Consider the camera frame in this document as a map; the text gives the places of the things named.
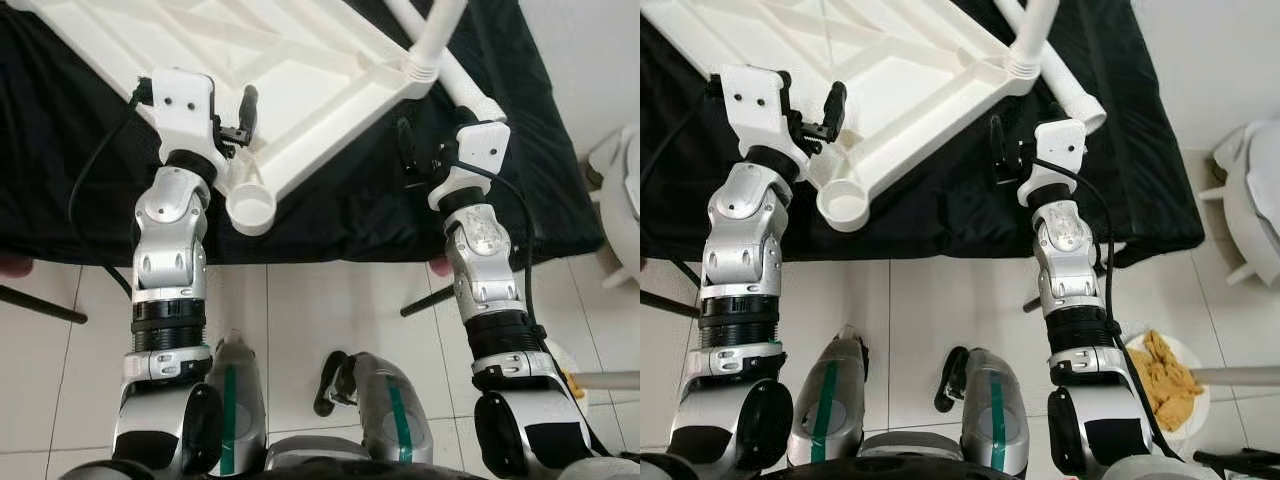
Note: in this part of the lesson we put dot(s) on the black plastic object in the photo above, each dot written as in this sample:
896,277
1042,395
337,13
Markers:
1240,459

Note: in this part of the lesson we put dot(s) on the grey metal pole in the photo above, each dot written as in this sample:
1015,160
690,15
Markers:
1240,377
610,380

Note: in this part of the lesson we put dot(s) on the black robot waist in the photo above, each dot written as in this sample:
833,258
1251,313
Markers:
920,472
350,472

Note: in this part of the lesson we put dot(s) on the yellow fried snacks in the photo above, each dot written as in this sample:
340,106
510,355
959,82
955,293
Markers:
573,385
1165,385

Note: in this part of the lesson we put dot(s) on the silver robot right leg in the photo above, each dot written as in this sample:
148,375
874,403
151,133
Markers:
990,410
385,410

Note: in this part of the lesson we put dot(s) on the white plastic furniture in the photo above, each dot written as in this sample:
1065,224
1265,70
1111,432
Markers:
620,200
1255,200

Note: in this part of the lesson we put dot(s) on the white plastic table top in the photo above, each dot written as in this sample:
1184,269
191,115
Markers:
900,60
300,60

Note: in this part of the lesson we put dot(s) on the silver robot left leg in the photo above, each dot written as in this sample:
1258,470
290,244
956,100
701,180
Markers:
830,405
235,410

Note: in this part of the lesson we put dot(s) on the pink rounded object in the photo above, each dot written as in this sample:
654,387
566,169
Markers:
438,265
14,266

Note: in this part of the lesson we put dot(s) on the silver robot leg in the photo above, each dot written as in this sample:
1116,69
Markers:
385,410
990,410
235,410
830,405

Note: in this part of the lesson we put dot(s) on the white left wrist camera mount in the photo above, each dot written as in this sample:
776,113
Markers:
750,100
185,105

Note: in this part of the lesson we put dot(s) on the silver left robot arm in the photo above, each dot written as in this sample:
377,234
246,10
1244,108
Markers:
740,230
170,230

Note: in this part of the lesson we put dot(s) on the black table frame bar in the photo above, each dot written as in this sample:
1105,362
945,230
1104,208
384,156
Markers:
45,305
670,303

